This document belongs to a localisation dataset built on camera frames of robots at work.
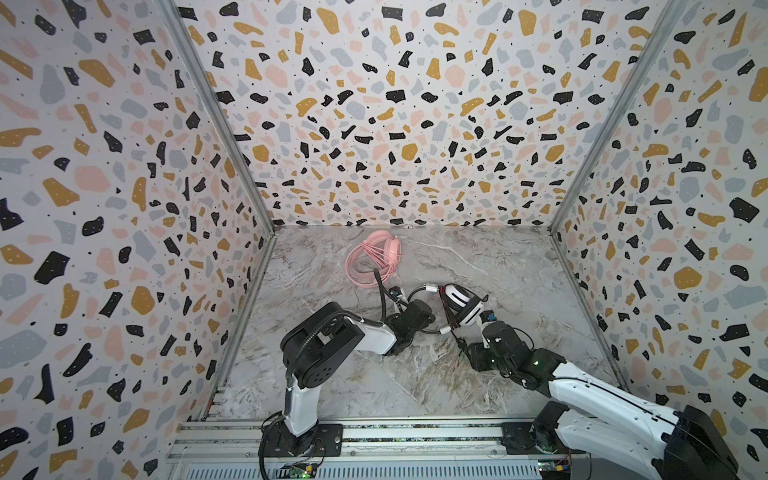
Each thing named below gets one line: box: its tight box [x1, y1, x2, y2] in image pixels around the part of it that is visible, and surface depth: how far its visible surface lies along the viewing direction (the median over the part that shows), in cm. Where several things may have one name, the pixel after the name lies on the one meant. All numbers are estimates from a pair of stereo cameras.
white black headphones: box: [425, 283, 489, 335], surface depth 89 cm
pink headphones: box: [345, 230, 402, 288], surface depth 108 cm
